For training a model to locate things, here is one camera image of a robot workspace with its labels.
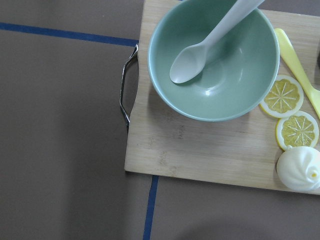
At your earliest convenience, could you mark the white spoon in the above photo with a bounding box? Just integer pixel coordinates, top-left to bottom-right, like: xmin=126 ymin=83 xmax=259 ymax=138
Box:
xmin=169 ymin=0 xmax=263 ymax=84

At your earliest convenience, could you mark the green bowl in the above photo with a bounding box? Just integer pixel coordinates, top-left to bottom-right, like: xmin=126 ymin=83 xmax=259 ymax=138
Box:
xmin=147 ymin=0 xmax=280 ymax=122

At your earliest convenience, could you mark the lemon slice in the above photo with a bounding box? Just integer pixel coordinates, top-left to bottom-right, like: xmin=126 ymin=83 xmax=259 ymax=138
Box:
xmin=260 ymin=74 xmax=304 ymax=119
xmin=275 ymin=111 xmax=320 ymax=151

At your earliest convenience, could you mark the white garlic bulb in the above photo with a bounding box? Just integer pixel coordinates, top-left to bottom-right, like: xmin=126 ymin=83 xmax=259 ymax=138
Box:
xmin=276 ymin=146 xmax=320 ymax=192

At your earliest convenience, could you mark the yellow plastic knife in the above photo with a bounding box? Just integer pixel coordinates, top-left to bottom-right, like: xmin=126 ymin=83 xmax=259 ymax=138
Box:
xmin=274 ymin=28 xmax=320 ymax=118

